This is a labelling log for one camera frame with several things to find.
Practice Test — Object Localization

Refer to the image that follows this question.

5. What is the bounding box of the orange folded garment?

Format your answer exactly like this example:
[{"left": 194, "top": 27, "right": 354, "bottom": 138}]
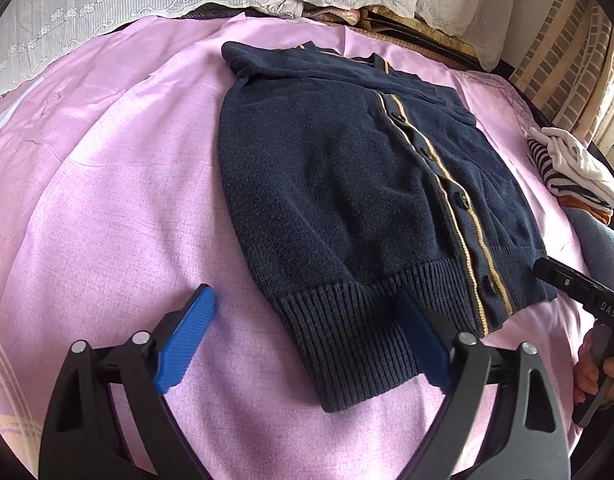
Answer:
[{"left": 557, "top": 195, "right": 613, "bottom": 226}]

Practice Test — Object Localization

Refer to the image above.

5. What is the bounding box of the woven bamboo mat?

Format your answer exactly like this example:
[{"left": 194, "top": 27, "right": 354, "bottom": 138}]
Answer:
[{"left": 302, "top": 4, "right": 482, "bottom": 70}]

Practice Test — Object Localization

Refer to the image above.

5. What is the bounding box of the person's right hand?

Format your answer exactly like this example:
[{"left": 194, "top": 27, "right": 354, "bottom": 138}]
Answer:
[{"left": 572, "top": 330, "right": 614, "bottom": 405}]

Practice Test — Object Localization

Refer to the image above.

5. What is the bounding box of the navy school cardigan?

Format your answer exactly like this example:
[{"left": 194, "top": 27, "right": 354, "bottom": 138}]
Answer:
[{"left": 218, "top": 41, "right": 556, "bottom": 413}]

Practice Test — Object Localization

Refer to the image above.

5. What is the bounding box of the white knit sweater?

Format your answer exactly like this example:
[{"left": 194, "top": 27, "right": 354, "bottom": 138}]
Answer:
[{"left": 527, "top": 127, "right": 614, "bottom": 210}]

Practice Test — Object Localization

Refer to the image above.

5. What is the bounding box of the pink bed sheet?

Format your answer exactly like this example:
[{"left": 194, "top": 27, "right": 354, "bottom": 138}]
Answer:
[{"left": 0, "top": 15, "right": 584, "bottom": 479}]

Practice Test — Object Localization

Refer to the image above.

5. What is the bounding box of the grey blue folded garment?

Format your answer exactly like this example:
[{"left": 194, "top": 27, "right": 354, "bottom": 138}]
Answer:
[{"left": 564, "top": 207, "right": 614, "bottom": 288}]

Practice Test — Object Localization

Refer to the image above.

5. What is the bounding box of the brick pattern curtain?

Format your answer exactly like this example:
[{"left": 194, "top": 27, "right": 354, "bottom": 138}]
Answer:
[{"left": 511, "top": 0, "right": 614, "bottom": 145}]

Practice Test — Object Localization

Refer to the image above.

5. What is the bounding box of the striped folded garment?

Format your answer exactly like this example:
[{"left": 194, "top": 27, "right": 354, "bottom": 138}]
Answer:
[{"left": 527, "top": 138, "right": 614, "bottom": 212}]

